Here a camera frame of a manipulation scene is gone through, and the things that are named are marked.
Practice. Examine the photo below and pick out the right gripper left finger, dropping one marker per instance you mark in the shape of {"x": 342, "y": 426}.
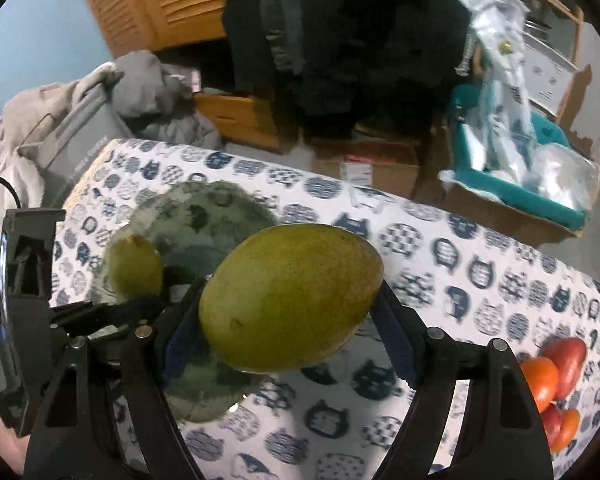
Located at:
{"x": 142, "y": 359}

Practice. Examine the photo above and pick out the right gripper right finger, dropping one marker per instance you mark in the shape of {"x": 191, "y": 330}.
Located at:
{"x": 425, "y": 358}

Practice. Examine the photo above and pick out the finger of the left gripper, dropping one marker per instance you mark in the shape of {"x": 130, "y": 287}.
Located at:
{"x": 87, "y": 315}

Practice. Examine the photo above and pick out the green yellow mango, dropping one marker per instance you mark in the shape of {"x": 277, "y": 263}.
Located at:
{"x": 134, "y": 267}
{"x": 289, "y": 296}

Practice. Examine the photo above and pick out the green yellow mango front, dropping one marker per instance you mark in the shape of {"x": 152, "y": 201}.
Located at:
{"x": 289, "y": 296}

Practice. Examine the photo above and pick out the orange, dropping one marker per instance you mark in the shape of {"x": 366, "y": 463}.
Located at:
{"x": 569, "y": 428}
{"x": 542, "y": 379}

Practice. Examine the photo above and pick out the red apple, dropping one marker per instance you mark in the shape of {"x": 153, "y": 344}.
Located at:
{"x": 568, "y": 355}
{"x": 552, "y": 423}

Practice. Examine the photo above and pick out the person left hand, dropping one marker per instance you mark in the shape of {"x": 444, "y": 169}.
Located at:
{"x": 0, "y": 439}

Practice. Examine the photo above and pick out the green glass bowl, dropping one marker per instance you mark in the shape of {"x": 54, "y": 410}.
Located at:
{"x": 194, "y": 227}

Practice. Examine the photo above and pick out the cat pattern tablecloth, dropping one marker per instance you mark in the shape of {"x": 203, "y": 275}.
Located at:
{"x": 502, "y": 302}

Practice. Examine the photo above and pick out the grey fabric laundry bin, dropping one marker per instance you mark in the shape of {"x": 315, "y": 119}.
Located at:
{"x": 63, "y": 146}

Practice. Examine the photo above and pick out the wooden drawer box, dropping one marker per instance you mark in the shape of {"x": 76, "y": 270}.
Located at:
{"x": 248, "y": 120}

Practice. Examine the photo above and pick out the pile of grey clothes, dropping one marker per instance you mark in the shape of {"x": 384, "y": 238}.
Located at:
{"x": 156, "y": 102}

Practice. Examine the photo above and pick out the small cardboard box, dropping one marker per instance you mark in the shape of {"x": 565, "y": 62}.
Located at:
{"x": 391, "y": 167}

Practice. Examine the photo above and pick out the cardboard box under teal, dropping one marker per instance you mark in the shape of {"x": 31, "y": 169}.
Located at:
{"x": 515, "y": 223}

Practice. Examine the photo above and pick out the beige towel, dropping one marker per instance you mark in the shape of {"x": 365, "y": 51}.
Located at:
{"x": 19, "y": 117}

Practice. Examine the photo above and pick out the clear plastic bag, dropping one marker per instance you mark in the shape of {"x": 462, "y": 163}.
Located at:
{"x": 564, "y": 176}

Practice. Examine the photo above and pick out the wooden louvered wardrobe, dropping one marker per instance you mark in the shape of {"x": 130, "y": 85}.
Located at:
{"x": 130, "y": 25}

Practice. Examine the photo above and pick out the black hanging coat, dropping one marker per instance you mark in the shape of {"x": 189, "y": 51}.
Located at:
{"x": 333, "y": 65}

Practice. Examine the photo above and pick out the white patterned drawer box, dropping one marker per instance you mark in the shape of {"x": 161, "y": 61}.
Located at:
{"x": 548, "y": 75}

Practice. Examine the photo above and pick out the wooden shelf rack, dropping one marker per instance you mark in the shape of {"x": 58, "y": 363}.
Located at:
{"x": 559, "y": 24}

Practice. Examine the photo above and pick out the white rice bag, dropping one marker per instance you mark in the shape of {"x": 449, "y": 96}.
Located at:
{"x": 496, "y": 28}

